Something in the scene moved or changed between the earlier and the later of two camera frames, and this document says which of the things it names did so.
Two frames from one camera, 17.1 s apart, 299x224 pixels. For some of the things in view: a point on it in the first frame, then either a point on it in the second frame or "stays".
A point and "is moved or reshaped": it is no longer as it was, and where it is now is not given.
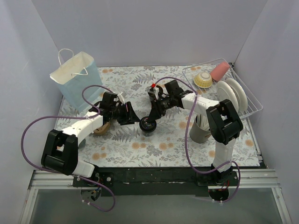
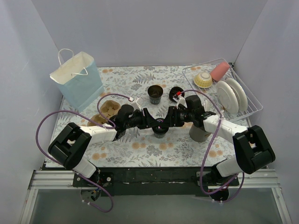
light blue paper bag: x=74 y=73 stays
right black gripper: x=154 y=109 to x=171 y=115
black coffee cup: x=148 y=134 to x=160 y=133
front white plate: x=224 y=91 stays
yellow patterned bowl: x=202 y=80 stays
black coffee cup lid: x=146 y=124 is moved or reshaped
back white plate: x=241 y=97 stays
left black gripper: x=126 y=114 to x=145 y=119
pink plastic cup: x=219 y=71 stays
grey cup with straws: x=200 y=130 stays
